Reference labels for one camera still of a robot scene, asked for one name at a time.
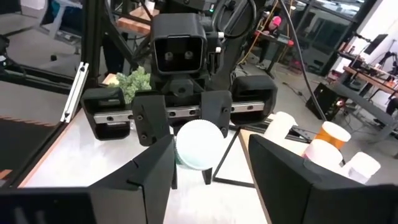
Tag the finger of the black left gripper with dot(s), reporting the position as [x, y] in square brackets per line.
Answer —
[150, 119]
[217, 109]

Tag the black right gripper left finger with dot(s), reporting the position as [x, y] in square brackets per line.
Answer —
[109, 205]

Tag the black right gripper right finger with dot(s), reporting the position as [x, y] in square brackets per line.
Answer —
[311, 205]

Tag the small clear medicine bottle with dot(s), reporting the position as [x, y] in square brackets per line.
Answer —
[362, 165]

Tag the orange medicine bottle white cap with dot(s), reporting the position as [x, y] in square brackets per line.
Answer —
[329, 140]

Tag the green artificial potted plant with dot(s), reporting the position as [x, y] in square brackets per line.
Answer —
[136, 81]

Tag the white plastic table cover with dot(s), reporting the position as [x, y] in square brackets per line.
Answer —
[77, 155]

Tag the black equipment case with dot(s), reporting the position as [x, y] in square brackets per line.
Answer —
[325, 101]

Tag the person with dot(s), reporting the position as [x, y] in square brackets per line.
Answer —
[275, 21]

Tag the wooden background table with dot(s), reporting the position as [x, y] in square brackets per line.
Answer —
[133, 25]

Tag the black Husky floor mat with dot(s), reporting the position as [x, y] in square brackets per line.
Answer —
[25, 149]

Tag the grey metal workbench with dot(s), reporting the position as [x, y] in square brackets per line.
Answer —
[367, 105]

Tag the black background monitor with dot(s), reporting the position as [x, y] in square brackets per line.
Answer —
[374, 43]

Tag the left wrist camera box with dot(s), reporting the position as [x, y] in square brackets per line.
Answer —
[178, 46]

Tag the silver aluminium rail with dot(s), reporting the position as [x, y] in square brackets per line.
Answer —
[74, 93]

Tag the black aluminium table frame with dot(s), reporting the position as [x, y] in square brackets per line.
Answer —
[93, 37]

